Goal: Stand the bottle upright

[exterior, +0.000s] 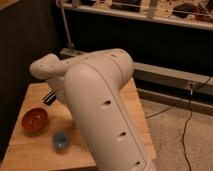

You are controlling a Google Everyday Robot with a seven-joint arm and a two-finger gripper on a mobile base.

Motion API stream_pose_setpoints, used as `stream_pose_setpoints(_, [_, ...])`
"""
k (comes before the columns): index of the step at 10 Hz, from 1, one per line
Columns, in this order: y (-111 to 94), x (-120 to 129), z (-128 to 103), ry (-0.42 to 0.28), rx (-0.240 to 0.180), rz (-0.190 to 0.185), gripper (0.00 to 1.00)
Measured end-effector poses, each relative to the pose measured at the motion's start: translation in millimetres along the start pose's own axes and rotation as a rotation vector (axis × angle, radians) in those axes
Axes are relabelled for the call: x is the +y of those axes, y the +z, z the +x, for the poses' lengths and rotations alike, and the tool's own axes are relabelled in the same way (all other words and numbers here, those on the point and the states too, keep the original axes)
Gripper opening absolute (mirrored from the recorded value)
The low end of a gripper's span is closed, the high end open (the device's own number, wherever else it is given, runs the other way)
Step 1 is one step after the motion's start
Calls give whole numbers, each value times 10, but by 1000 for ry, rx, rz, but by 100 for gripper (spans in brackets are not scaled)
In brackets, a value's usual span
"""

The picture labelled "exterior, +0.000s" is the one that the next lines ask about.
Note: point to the white shelf with clutter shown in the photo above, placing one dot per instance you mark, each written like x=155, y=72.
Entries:
x=146, y=13

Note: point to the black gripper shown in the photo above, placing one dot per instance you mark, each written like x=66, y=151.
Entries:
x=49, y=98

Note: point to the red bowl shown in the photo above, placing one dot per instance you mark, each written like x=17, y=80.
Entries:
x=35, y=120

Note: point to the metal shelf leg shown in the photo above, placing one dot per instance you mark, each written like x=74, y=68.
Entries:
x=70, y=44

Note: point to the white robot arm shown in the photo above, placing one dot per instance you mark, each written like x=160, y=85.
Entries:
x=102, y=119

